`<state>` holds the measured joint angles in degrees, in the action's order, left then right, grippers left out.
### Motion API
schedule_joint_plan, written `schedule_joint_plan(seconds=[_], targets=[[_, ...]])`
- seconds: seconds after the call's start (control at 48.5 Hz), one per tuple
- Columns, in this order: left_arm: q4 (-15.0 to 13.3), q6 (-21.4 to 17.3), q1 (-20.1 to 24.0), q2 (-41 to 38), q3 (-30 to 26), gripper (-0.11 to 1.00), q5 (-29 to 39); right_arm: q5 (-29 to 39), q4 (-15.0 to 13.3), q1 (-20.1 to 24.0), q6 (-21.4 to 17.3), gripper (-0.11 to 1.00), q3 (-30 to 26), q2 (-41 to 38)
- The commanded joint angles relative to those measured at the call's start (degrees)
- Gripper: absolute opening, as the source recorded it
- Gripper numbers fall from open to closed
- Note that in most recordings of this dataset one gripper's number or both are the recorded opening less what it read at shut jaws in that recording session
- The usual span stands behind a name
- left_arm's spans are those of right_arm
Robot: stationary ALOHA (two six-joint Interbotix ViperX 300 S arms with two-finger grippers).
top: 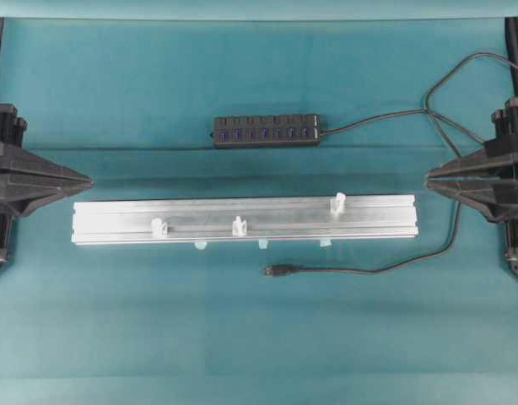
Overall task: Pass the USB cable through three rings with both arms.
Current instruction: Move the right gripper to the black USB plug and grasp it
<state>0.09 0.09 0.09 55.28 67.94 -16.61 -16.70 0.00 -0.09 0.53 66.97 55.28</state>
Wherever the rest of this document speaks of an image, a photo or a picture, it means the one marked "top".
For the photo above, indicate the left teal tape piece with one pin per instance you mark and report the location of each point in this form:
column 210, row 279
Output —
column 201, row 245

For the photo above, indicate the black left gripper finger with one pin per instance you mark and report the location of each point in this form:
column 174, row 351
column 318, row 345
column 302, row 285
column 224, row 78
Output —
column 32, row 164
column 25, row 206

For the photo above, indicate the silver aluminium extrusion rail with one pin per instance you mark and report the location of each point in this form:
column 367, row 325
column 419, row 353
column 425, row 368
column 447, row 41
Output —
column 339, row 217

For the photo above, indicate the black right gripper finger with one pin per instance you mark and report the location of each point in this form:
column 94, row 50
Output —
column 478, row 165
column 480, row 198

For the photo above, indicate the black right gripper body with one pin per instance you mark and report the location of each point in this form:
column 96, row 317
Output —
column 506, row 142

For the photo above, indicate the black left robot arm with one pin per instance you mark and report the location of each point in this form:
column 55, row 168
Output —
column 27, row 181

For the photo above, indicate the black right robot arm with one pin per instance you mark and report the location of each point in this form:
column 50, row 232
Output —
column 487, row 180

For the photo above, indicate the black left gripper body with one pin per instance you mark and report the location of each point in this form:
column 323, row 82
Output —
column 12, row 128

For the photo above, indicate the black multi-port USB hub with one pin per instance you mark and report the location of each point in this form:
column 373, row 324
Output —
column 233, row 132

